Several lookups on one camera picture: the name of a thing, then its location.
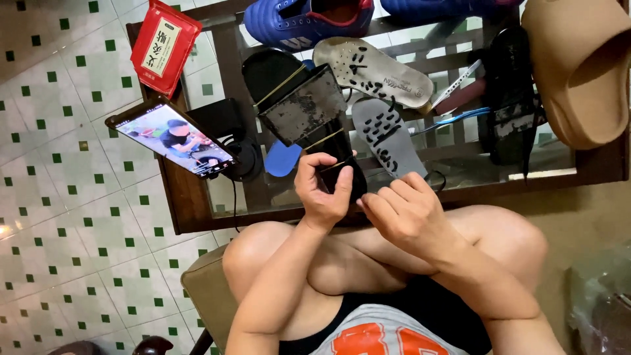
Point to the person's right hand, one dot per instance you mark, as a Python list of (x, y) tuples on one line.
[(414, 222)]

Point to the person's left hand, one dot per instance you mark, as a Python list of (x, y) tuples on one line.
[(318, 202)]

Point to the person's right fingers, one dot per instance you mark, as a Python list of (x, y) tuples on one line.
[(389, 195)]

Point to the black worn sandal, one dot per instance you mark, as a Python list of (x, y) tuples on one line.
[(300, 106)]

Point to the grey perforated insole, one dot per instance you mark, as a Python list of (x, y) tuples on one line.
[(387, 135)]

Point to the yellow rubber band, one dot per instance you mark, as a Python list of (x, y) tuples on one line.
[(337, 165), (323, 139), (281, 86)]

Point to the black shorts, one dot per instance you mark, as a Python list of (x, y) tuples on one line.
[(424, 300)]

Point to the blue insole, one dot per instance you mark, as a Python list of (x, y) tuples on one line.
[(282, 157)]

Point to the beige perforated insole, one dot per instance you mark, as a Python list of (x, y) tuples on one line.
[(374, 74)]

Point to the person's right leg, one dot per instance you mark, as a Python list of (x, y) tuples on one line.
[(507, 236)]

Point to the person's leg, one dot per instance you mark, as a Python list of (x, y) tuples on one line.
[(507, 236), (251, 256)]

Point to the grey shirt orange print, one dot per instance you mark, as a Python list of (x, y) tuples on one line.
[(384, 335)]

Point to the person's left leg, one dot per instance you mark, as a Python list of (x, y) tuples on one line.
[(251, 256)]

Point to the black phone stand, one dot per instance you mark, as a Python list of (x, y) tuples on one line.
[(222, 121)]

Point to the blue football shoe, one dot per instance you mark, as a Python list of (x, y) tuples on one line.
[(305, 22), (443, 7)]

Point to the wooden glass-top table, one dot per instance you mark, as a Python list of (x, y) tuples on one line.
[(197, 207)]

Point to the tan cushioned stool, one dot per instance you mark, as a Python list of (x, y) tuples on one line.
[(209, 291)]

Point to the black smartphone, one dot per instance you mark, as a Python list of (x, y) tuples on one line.
[(172, 138)]

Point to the tan foam slide sandal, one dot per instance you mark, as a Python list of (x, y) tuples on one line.
[(581, 69)]

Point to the clear plastic bag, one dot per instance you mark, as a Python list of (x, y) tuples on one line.
[(601, 300)]

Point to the red paper packet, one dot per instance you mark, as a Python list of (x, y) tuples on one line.
[(163, 47)]

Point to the dark wooden furniture part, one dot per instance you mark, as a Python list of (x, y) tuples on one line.
[(148, 346)]

